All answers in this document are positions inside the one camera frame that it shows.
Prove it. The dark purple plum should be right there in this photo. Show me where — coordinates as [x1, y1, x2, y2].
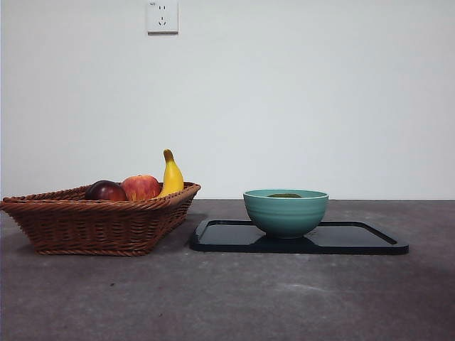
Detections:
[84, 180, 128, 202]

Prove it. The black rectangular tray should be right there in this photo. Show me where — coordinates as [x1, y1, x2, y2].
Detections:
[188, 218, 410, 255]

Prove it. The white wall socket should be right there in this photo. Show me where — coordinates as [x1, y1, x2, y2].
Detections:
[147, 0, 179, 36]

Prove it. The teal ceramic bowl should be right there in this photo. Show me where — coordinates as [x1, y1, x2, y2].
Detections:
[242, 188, 330, 240]

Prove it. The red apple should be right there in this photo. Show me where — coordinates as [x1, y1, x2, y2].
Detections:
[121, 174, 161, 202]

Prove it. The yellow banana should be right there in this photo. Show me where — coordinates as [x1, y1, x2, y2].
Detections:
[157, 148, 185, 198]

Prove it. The brown wicker basket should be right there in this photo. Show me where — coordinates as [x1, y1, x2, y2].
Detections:
[0, 181, 202, 256]

